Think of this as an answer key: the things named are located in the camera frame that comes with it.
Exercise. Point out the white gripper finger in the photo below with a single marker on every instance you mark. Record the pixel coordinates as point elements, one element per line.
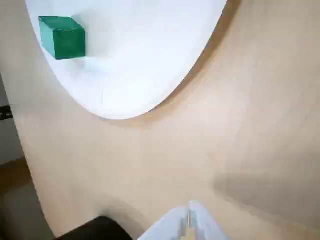
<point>170,225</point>
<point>207,225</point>

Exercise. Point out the green cube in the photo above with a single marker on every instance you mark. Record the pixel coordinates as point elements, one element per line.
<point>62,37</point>

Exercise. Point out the black cylindrical pot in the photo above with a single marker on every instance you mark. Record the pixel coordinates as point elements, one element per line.
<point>100,230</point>

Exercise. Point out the white paper plate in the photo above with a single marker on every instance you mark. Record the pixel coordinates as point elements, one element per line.
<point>140,62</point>

